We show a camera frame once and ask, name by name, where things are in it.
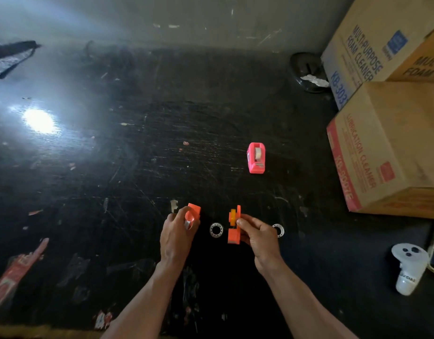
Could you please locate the white handheld controller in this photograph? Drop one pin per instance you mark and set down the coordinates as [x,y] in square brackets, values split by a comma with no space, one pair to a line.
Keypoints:
[409,264]

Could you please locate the cardboard box with blue print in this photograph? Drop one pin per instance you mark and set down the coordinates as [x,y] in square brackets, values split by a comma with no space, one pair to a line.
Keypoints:
[375,42]

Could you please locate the person's right hand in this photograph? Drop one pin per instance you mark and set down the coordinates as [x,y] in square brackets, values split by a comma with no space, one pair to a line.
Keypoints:
[262,240]

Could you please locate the black flat sheet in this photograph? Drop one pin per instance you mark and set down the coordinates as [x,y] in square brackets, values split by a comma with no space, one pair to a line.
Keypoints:
[10,56]

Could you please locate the orange plastic bracket part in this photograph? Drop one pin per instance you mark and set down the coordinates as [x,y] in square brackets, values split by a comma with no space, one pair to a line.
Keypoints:
[192,215]

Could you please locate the red torn sticker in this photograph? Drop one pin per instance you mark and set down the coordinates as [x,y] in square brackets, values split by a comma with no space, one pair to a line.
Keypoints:
[15,275]

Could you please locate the person's left thumb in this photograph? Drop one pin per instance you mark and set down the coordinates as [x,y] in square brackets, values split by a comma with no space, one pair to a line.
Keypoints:
[194,229]

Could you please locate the person's right thumb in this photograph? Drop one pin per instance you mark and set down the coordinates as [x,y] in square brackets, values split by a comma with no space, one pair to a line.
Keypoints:
[245,226]

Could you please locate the cardboard box with red print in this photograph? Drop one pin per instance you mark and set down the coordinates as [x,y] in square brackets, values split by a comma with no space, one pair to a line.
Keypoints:
[389,148]

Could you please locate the person's right forearm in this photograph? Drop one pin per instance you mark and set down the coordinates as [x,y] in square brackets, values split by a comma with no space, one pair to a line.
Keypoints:
[301,303]

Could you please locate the orange plastic gear assembly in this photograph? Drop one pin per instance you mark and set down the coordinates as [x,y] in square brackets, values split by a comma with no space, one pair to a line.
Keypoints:
[234,225]

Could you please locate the person's left hand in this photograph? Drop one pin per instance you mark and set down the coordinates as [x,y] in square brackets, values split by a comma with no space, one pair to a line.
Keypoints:
[175,240]

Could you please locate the pink tape dispenser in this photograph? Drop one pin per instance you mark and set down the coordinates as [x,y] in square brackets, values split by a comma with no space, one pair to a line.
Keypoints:
[256,158]

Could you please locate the person's left forearm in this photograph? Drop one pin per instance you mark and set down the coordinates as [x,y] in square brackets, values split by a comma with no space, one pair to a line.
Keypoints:
[146,300]

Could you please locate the black round ashtray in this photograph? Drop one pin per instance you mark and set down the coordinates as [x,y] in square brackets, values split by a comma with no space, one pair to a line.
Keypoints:
[308,72]

